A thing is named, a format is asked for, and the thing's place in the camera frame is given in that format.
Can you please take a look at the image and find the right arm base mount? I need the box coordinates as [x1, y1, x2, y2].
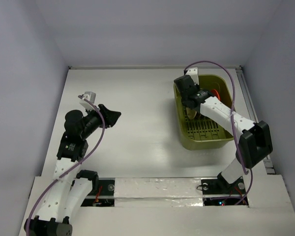
[196, 178, 248, 207]

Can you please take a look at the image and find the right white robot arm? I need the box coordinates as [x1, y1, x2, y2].
[174, 75, 273, 193]

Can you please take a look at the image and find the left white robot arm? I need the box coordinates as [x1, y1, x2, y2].
[24, 104, 121, 236]

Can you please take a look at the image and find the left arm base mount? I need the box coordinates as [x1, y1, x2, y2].
[81, 178, 115, 207]

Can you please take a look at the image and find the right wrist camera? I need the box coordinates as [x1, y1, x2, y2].
[184, 67, 199, 84]

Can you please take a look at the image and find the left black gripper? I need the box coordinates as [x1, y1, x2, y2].
[81, 103, 120, 139]

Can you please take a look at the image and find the silver foil tape strip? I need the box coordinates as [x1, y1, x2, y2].
[114, 177, 203, 207]

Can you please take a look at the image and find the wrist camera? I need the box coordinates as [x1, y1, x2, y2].
[78, 91, 96, 110]
[184, 67, 199, 84]

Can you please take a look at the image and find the yellow patterned plate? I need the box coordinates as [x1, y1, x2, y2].
[186, 107, 201, 120]

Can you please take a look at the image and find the orange plate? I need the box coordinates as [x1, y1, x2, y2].
[211, 89, 221, 100]

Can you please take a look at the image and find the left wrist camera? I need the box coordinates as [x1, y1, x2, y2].
[78, 91, 96, 110]

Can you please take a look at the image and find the olive green dish rack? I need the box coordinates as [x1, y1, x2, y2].
[174, 74, 234, 150]

